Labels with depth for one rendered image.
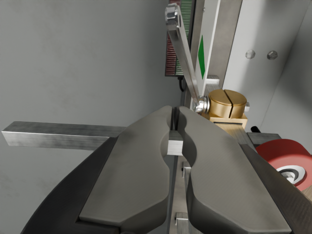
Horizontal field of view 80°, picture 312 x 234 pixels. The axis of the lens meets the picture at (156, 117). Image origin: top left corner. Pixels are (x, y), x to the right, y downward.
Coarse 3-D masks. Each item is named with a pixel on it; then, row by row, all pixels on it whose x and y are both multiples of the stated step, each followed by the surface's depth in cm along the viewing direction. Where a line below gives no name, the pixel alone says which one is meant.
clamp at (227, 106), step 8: (208, 96) 26; (216, 96) 25; (224, 96) 25; (232, 96) 25; (240, 96) 26; (216, 104) 24; (224, 104) 24; (232, 104) 24; (240, 104) 24; (248, 104) 26; (208, 112) 26; (216, 112) 25; (224, 112) 24; (232, 112) 24; (240, 112) 24; (216, 120) 25; (224, 120) 25; (232, 120) 25; (240, 120) 24
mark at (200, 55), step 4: (200, 44) 34; (200, 48) 34; (200, 52) 33; (200, 56) 33; (200, 60) 33; (200, 64) 33; (204, 64) 30; (200, 68) 33; (204, 68) 29; (204, 72) 29
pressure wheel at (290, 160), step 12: (264, 144) 26; (276, 144) 25; (288, 144) 24; (300, 144) 25; (264, 156) 24; (276, 156) 23; (288, 156) 23; (300, 156) 23; (276, 168) 24; (288, 168) 24; (300, 168) 24; (288, 180) 24; (300, 180) 25
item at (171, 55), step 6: (174, 0) 32; (168, 36) 35; (168, 42) 36; (168, 48) 36; (168, 54) 37; (174, 54) 37; (168, 60) 38; (174, 60) 38; (168, 66) 38; (174, 66) 38; (168, 72) 39; (174, 72) 39
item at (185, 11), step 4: (184, 0) 32; (188, 0) 32; (184, 4) 32; (188, 4) 32; (184, 8) 33; (188, 8) 33; (184, 12) 33; (188, 12) 33; (184, 16) 33; (188, 16) 33; (184, 20) 34; (188, 20) 34; (184, 24) 34; (188, 24) 34; (188, 28) 34; (176, 60) 38; (176, 64) 38; (176, 68) 38; (180, 68) 38; (176, 72) 39; (180, 72) 39
